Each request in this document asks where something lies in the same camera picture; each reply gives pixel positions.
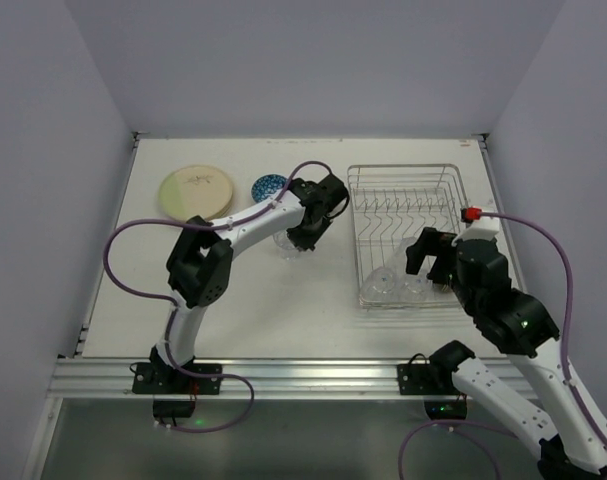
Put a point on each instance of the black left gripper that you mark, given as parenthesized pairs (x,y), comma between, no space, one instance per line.
(309,232)

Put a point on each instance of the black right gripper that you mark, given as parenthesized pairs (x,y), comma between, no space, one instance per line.
(441,254)

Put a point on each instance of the clear glass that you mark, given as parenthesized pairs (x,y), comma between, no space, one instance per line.
(379,286)
(414,288)
(287,250)
(397,261)

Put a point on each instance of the blue patterned bowl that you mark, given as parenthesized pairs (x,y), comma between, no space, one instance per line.
(267,186)

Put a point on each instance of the cream plate rearmost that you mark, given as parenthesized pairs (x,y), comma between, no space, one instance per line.
(192,191)

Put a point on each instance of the cream and green plate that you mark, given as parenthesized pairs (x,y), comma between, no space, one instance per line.
(228,193)

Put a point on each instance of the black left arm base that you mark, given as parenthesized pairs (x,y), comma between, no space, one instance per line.
(154,377)

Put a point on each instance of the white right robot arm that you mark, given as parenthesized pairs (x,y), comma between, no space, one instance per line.
(568,437)

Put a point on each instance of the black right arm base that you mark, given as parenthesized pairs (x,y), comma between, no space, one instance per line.
(442,401)

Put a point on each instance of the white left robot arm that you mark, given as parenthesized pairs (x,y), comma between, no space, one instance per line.
(200,263)

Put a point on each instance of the steel wire dish rack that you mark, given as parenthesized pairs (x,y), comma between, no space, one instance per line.
(391,204)

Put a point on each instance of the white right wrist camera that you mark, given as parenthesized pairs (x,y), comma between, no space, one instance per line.
(478,226)

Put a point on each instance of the aluminium mounting rail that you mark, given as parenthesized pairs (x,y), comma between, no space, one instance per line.
(272,379)

